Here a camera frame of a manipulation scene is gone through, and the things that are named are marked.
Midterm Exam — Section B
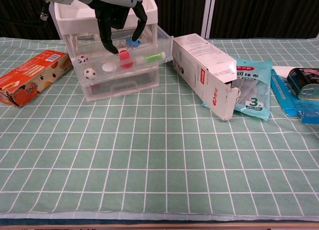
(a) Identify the green checked tablecloth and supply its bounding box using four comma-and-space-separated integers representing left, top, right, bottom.
0, 36, 319, 220

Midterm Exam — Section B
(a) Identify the black pleated curtain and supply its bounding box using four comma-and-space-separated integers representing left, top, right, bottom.
0, 0, 319, 40

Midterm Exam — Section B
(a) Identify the small soccer ball toy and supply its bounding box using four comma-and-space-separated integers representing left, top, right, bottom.
83, 67, 97, 80

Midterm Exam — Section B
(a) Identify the blue binder clip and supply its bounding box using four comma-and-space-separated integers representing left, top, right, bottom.
125, 37, 142, 47

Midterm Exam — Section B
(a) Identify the dangling grey cable connector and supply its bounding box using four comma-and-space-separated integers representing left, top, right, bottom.
40, 0, 50, 21

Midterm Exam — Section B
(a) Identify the orange snack carton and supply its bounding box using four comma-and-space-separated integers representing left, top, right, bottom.
0, 49, 74, 107

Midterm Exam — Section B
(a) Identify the red plastic cap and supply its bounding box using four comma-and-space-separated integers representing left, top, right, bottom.
118, 49, 135, 70

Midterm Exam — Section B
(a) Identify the white small packet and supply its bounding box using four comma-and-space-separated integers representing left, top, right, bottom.
271, 65, 304, 77

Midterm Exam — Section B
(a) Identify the dark tin can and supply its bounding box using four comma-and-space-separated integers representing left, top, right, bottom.
286, 67, 319, 101

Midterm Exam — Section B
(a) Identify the white round cap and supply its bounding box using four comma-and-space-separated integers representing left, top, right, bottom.
102, 62, 117, 72

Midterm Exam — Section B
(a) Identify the white tall carton box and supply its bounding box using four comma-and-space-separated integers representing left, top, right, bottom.
171, 33, 238, 122

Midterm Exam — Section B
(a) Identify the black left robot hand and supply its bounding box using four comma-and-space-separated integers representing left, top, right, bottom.
79, 0, 148, 55

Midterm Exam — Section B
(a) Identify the teal cleaning cloth package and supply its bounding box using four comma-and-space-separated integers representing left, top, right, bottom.
202, 57, 273, 121

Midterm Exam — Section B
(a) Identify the blue flat package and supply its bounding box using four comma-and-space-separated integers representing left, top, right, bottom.
270, 68, 319, 125

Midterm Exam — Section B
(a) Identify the white frame pole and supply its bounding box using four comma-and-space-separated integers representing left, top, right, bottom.
200, 0, 217, 39

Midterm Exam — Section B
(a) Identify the white plastic drawer organizer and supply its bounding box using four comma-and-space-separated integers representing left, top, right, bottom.
53, 0, 160, 103

